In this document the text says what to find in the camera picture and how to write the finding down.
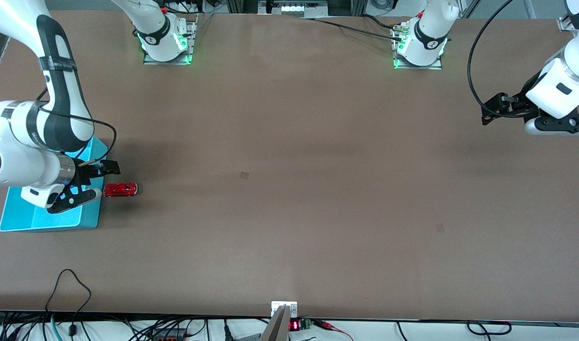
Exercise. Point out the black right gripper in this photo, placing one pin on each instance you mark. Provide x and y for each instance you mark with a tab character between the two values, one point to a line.
84	173

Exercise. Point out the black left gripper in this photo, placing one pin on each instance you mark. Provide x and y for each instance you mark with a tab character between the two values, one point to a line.
520	104

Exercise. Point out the red beetle toy car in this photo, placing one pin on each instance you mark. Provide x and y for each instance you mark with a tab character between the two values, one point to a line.
121	189

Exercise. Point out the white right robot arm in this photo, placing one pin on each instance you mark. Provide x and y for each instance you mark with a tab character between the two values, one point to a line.
14	156

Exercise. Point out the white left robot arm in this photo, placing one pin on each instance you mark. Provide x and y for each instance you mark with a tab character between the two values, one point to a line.
559	80

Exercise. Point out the light blue plastic box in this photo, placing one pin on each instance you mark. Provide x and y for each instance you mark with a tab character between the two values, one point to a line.
33	220

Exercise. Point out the black and orange power strip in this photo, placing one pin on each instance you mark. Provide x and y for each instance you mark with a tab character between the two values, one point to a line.
168	334

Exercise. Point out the grey metal bar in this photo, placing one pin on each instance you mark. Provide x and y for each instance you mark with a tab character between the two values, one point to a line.
276	327

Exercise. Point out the red LED display module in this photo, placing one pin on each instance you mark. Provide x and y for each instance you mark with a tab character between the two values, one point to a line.
300	325

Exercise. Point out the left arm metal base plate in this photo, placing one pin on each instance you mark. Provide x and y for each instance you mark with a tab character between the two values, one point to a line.
436	65

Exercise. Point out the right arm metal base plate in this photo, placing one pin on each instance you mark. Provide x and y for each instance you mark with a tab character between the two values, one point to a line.
192	42

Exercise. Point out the white metal bracket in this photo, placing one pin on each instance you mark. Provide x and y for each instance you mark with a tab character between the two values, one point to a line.
277	307

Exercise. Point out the aluminium frame with lights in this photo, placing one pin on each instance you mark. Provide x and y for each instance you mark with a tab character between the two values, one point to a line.
294	7

